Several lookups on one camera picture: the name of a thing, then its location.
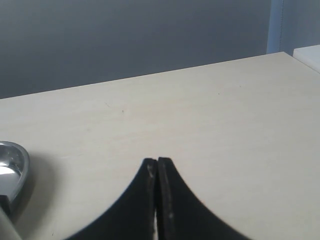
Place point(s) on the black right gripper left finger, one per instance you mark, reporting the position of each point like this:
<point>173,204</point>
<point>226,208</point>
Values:
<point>132,215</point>

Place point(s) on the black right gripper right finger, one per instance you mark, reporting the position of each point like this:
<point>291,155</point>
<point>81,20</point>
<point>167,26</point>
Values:
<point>181,215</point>

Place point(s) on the round stainless steel plate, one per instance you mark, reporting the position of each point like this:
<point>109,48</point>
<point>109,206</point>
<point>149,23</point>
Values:
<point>14,171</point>

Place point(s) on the white side table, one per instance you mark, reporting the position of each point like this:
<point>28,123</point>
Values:
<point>310,56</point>

